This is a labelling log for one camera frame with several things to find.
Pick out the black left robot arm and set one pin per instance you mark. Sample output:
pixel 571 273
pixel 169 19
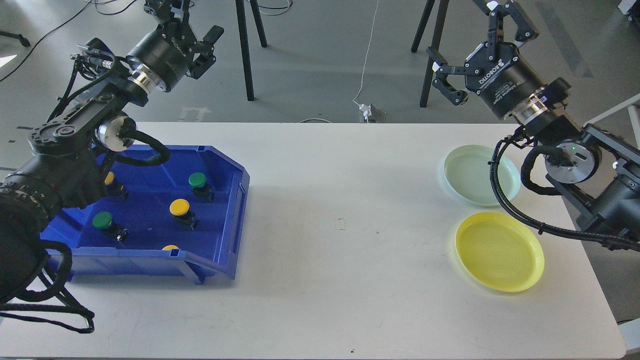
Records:
pixel 74 150

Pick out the white chair base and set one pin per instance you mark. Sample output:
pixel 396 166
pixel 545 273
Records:
pixel 631 106

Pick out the black stand legs right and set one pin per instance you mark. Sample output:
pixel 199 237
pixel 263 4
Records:
pixel 435 42

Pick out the yellow button bin back left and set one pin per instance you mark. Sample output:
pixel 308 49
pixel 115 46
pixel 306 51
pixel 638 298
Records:
pixel 116 191

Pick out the light green plate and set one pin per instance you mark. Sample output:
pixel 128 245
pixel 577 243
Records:
pixel 466 171

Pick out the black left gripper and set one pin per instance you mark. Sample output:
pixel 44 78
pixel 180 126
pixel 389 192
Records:
pixel 167 54

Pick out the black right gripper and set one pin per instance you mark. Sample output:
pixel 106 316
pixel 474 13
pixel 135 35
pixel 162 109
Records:
pixel 505 82

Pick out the black stand legs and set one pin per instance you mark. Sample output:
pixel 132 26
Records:
pixel 435 42
pixel 243 36

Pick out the white power adapter on floor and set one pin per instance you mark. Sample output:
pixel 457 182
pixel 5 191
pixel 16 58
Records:
pixel 369 114

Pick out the black stand legs left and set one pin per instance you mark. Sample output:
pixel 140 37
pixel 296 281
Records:
pixel 243 36

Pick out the yellow button bin front edge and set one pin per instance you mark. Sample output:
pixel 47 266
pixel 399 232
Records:
pixel 170 247

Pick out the blue plastic bin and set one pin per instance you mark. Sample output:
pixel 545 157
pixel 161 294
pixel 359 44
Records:
pixel 209 250

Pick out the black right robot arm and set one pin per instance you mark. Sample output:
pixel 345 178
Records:
pixel 596 171

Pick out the yellow plate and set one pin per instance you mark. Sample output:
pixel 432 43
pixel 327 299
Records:
pixel 499 252

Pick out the green button near bin right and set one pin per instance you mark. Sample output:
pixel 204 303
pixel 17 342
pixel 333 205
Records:
pixel 200 187

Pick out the green button bin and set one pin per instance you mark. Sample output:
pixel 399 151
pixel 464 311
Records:
pixel 200 187
pixel 105 223

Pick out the yellow button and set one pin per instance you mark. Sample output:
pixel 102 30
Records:
pixel 180 209

